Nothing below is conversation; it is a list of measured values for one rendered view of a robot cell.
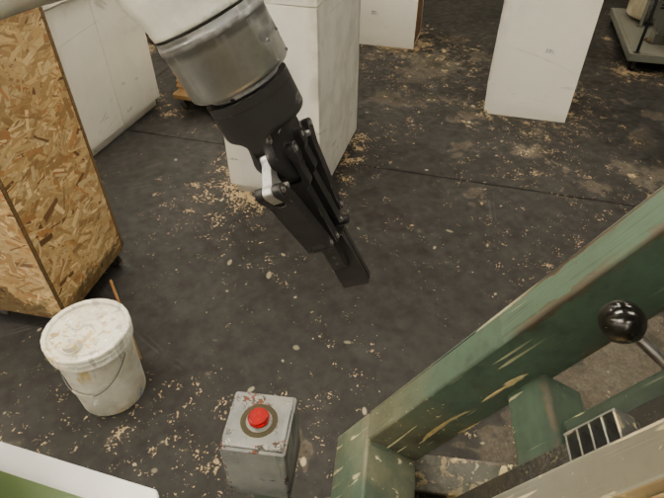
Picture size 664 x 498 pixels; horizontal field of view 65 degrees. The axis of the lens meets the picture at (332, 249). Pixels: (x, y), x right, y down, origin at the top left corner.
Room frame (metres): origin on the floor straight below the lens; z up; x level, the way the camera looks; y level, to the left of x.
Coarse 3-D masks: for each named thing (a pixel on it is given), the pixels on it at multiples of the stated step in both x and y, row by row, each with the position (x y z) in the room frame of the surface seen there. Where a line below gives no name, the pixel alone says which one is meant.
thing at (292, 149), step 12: (288, 144) 0.40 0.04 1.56; (300, 156) 0.40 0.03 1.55; (300, 168) 0.39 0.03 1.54; (300, 180) 0.39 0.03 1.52; (300, 192) 0.39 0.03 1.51; (312, 192) 0.39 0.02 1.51; (312, 204) 0.39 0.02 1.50; (324, 216) 0.39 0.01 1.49; (324, 228) 0.39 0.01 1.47; (336, 240) 0.39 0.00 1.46
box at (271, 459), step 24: (240, 408) 0.53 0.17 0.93; (288, 408) 0.53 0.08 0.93; (240, 432) 0.49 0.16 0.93; (288, 432) 0.49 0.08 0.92; (240, 456) 0.45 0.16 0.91; (264, 456) 0.45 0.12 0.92; (288, 456) 0.46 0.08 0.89; (240, 480) 0.45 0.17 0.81; (264, 480) 0.45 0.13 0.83; (288, 480) 0.45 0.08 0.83
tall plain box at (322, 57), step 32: (288, 0) 2.48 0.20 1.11; (320, 0) 2.49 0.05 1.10; (352, 0) 3.07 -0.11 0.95; (288, 32) 2.48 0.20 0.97; (320, 32) 2.49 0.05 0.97; (352, 32) 3.08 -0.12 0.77; (288, 64) 2.48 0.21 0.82; (320, 64) 2.48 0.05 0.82; (352, 64) 3.10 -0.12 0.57; (320, 96) 2.47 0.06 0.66; (352, 96) 3.12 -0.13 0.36; (320, 128) 2.47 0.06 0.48; (352, 128) 3.15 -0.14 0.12
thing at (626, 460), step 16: (640, 432) 0.26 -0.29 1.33; (656, 432) 0.25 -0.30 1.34; (608, 448) 0.26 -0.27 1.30; (624, 448) 0.25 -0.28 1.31; (640, 448) 0.25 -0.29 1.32; (656, 448) 0.24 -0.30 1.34; (576, 464) 0.26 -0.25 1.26; (592, 464) 0.25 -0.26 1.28; (608, 464) 0.25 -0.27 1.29; (624, 464) 0.24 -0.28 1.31; (640, 464) 0.23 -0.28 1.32; (656, 464) 0.23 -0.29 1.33; (544, 480) 0.26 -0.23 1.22; (560, 480) 0.25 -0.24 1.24; (576, 480) 0.25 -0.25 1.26; (592, 480) 0.24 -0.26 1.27; (608, 480) 0.23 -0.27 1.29; (624, 480) 0.23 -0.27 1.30; (640, 480) 0.22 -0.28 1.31; (656, 480) 0.21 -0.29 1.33; (496, 496) 0.27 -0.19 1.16; (512, 496) 0.26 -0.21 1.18; (528, 496) 0.26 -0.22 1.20; (544, 496) 0.25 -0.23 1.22; (560, 496) 0.24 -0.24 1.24; (576, 496) 0.23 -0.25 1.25; (592, 496) 0.23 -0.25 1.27; (608, 496) 0.22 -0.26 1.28; (624, 496) 0.22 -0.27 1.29; (640, 496) 0.21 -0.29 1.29
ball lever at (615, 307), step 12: (624, 300) 0.30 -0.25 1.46; (600, 312) 0.30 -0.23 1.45; (612, 312) 0.29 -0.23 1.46; (624, 312) 0.29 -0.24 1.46; (636, 312) 0.29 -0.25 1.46; (600, 324) 0.29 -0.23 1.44; (612, 324) 0.29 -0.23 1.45; (624, 324) 0.28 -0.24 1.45; (636, 324) 0.28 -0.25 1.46; (612, 336) 0.28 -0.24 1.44; (624, 336) 0.28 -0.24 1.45; (636, 336) 0.28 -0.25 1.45; (648, 348) 0.28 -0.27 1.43; (660, 360) 0.27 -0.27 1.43
